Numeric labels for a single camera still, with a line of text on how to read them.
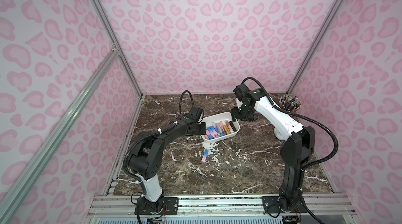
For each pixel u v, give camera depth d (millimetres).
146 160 474
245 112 721
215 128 980
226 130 977
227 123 1007
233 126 985
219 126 979
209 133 968
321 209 727
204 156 878
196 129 788
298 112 1136
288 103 926
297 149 488
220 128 974
